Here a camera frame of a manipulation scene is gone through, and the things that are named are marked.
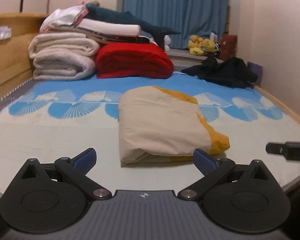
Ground beige and mustard jacket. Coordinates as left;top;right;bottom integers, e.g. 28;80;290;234
118;86;230;164

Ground blue curtain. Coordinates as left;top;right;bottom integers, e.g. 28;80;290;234
123;0;229;49

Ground yellow plush toys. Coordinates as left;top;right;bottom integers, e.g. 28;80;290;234
187;35;217;56

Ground wooden bed frame rail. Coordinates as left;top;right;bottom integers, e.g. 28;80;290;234
254;86;300;125

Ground blue fan pattern bedsheet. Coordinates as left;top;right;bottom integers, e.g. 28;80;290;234
0;72;300;192

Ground tissue pack on headboard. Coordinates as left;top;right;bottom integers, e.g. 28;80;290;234
0;25;12;41

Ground black clothes pile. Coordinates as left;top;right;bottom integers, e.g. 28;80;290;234
181;56;258;88

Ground white plush toy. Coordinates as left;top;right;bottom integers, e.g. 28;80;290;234
164;35;171;52

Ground wooden headboard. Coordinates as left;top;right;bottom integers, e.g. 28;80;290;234
0;12;47;99

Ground pink white garment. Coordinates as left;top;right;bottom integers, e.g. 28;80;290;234
39;3;89;33

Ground purple bag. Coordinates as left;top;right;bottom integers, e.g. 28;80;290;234
247;61;263;86

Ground dark red cushion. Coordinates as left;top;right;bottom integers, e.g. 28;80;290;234
219;34;237;61

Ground red folded blanket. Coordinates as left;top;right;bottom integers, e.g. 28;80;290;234
95;43;174;79

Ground blue shark plush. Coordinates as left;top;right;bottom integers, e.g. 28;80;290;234
85;3;180;49

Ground white folded quilt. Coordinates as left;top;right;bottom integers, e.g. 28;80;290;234
28;32;100;81

